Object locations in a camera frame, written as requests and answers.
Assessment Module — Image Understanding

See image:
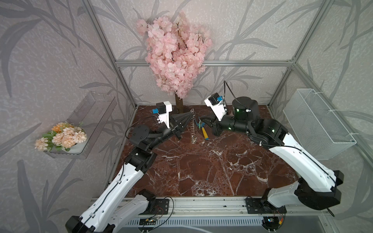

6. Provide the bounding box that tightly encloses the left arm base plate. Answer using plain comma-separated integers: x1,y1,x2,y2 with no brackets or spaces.
140,198,171,215

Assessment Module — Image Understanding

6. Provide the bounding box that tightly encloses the blue yellow garden fork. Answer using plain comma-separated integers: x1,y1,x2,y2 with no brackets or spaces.
195,119,209,140

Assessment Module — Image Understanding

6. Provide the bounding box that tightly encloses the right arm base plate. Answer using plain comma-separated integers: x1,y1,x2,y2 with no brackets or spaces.
245,196,287,214

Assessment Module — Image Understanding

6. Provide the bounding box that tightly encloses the peach flower bouquet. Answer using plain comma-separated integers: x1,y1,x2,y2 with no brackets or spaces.
34,121,87,152

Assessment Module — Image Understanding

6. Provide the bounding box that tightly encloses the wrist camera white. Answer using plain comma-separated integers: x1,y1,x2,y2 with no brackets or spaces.
152,101,173,128
205,93,228,121

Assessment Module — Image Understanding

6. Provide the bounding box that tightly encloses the white wire mesh basket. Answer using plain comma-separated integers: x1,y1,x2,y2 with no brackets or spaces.
283,88,356,160

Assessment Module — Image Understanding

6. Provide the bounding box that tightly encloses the clear acrylic wall shelf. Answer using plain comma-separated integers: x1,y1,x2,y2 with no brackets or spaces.
46,91,117,160

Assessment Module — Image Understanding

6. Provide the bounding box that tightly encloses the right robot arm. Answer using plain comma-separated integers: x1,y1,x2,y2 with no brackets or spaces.
201,93,344,213

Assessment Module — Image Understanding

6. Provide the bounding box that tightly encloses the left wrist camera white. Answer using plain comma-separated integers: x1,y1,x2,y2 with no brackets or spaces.
152,101,173,128

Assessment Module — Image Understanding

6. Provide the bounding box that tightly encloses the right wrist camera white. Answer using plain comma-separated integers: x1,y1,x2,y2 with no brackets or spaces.
205,93,228,121

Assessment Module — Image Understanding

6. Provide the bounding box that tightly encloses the pink cherry blossom tree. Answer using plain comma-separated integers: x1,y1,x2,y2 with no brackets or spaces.
136,12,213,105

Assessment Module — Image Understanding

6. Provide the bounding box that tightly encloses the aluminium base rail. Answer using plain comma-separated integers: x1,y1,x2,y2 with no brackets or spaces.
84,196,330,218

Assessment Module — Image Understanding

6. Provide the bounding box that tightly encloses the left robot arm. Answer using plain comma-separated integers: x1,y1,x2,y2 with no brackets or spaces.
65,112,193,233

